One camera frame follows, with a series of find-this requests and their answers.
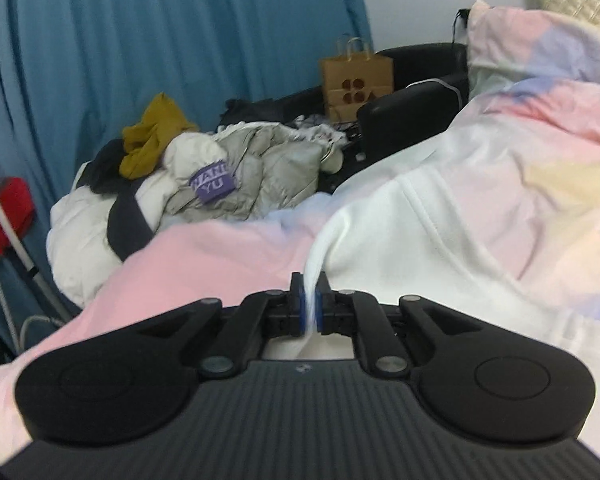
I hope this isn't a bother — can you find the black charger cable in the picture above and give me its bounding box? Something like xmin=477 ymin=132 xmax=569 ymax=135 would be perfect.
xmin=452 ymin=7 xmax=473 ymax=46

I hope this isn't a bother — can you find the white patterned cloth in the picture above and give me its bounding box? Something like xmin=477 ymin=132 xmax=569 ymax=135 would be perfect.
xmin=292 ymin=115 xmax=353 ymax=153

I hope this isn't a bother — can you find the white cable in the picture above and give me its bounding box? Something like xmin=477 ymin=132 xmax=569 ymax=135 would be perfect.
xmin=404 ymin=77 xmax=463 ymax=107

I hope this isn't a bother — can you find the black cloth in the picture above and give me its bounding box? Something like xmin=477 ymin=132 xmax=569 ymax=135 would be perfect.
xmin=87 ymin=139 xmax=130 ymax=193

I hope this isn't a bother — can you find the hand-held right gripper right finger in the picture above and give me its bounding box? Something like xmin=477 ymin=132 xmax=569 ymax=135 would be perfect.
xmin=316 ymin=271 xmax=486 ymax=376

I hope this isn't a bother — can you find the brown paper bag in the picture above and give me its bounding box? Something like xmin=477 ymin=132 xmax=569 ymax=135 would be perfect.
xmin=320 ymin=35 xmax=396 ymax=123

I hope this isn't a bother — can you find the black box on bed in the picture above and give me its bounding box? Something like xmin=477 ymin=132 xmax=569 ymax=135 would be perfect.
xmin=225 ymin=42 xmax=471 ymax=193

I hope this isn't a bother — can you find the blue curtain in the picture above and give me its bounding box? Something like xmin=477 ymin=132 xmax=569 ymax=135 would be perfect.
xmin=0 ymin=0 xmax=373 ymax=361

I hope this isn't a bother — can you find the red cloth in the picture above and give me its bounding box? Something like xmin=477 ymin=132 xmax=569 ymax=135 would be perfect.
xmin=0 ymin=176 xmax=35 ymax=256

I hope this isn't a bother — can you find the pastel bed blanket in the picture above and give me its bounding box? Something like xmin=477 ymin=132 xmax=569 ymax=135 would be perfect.
xmin=0 ymin=60 xmax=600 ymax=466

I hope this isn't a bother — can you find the white puffer jacket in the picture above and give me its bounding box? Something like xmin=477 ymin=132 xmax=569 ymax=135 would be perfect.
xmin=46 ymin=137 xmax=231 ymax=306

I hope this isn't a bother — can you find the mustard yellow cloth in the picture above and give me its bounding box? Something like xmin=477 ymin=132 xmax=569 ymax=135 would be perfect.
xmin=120 ymin=92 xmax=201 ymax=179

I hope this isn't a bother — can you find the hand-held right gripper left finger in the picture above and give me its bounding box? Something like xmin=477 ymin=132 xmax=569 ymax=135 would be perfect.
xmin=137 ymin=272 xmax=308 ymax=378

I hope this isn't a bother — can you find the white hoodie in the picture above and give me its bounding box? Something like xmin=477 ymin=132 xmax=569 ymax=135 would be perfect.
xmin=260 ymin=127 xmax=600 ymax=361

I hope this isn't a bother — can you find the black garment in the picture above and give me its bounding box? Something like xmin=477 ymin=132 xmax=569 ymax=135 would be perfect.
xmin=220 ymin=97 xmax=326 ymax=127

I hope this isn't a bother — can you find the pastel pillow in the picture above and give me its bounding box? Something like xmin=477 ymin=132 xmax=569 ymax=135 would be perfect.
xmin=466 ymin=0 xmax=600 ymax=98

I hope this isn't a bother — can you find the grey jacket with purple patch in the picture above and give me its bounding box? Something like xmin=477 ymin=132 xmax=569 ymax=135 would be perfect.
xmin=165 ymin=122 xmax=348 ymax=223

